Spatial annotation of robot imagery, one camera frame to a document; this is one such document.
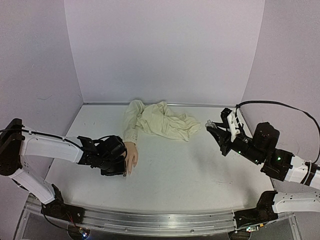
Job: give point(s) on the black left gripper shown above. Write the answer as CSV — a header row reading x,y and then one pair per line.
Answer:
x,y
121,172

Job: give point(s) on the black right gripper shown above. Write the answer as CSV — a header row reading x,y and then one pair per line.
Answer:
x,y
225,136

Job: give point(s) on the clear glitter nail polish bottle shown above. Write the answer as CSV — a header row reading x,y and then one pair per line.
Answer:
x,y
210,124

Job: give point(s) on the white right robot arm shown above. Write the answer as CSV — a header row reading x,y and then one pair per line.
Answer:
x,y
278,164

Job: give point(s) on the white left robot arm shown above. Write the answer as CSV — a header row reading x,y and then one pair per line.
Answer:
x,y
18,142

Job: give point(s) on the mannequin hand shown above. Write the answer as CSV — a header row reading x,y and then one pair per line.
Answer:
x,y
132,157

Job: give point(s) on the cream cloth garment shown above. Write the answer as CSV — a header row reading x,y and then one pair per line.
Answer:
x,y
157,119

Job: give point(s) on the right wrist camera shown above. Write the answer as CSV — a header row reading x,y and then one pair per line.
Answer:
x,y
232,123

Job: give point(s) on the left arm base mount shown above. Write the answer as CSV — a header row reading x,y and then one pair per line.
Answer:
x,y
59,210

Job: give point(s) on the aluminium front rail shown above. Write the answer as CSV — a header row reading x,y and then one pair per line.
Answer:
x,y
152,224

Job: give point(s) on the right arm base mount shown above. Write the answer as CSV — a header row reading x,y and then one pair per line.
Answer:
x,y
261,214

